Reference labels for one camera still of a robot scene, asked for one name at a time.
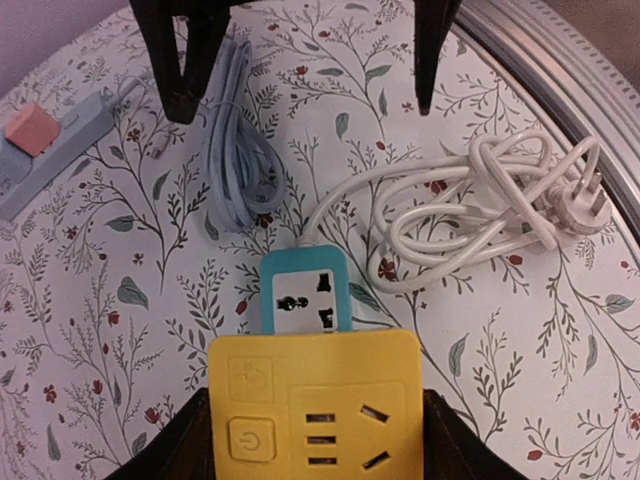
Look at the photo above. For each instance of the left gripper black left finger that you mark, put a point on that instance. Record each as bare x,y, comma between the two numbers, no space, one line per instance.
182,450

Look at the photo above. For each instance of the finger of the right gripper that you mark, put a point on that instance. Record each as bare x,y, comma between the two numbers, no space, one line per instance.
432,22
183,38

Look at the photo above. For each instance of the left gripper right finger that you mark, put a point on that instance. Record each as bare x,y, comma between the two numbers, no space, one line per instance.
452,451

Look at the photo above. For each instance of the yellow cube socket adapter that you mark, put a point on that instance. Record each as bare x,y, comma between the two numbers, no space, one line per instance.
317,406

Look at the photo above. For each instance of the grey-blue power strip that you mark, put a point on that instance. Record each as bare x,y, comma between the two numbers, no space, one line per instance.
89,121

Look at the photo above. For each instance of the pink plug adapter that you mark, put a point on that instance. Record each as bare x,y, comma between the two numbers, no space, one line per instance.
33,129

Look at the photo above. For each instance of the light blue plug adapter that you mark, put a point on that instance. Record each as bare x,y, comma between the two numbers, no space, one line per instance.
15,165

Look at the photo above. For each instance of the floral table cloth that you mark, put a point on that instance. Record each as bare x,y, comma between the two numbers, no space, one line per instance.
118,275

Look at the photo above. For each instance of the aluminium front rail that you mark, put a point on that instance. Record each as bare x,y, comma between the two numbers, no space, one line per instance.
571,79

